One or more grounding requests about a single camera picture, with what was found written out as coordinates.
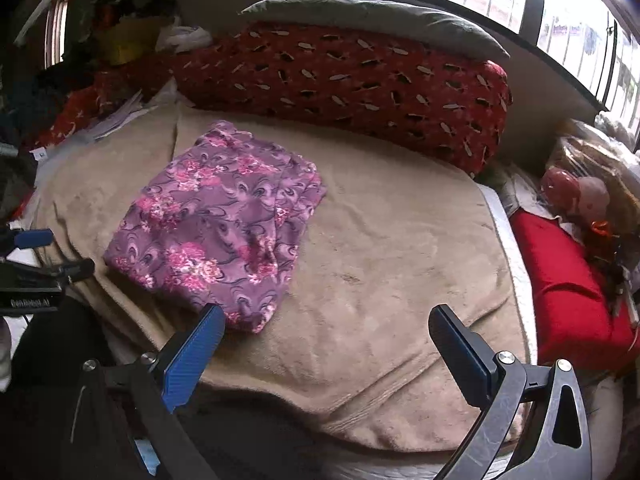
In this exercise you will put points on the red star-print cloth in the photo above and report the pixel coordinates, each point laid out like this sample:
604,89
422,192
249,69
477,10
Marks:
75,110

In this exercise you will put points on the beige fleece blanket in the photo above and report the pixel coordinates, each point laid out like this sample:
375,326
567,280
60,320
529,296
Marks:
380,280

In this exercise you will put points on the purple floral pants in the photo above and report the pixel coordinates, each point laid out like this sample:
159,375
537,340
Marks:
215,225

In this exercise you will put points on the yellow bag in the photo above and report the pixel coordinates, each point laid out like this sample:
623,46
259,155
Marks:
127,40

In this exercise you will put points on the clear plastic bag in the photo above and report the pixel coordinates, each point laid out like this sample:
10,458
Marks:
610,160

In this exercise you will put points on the stack of white papers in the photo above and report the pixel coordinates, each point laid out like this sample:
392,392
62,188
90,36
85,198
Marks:
117,117

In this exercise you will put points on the pink doll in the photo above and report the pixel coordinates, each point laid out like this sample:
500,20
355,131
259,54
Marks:
590,197

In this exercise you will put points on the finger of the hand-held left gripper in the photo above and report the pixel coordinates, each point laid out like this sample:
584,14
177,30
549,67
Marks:
75,270
32,238

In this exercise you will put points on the red patterned pillow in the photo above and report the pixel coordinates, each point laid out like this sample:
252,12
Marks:
350,85

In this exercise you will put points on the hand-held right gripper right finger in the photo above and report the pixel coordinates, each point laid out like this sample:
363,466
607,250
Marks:
460,355

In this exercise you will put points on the white plastic bag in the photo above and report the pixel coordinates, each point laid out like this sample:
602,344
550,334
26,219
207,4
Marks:
182,39

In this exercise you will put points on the red cushion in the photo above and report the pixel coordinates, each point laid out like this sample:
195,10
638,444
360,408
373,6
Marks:
560,280

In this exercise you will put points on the white bed sheet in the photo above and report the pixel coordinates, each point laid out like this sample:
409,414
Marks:
510,240

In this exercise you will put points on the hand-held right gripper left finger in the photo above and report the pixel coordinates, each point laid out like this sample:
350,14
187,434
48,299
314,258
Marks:
192,355

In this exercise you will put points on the grey pillow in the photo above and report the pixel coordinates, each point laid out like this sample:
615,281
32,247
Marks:
400,25

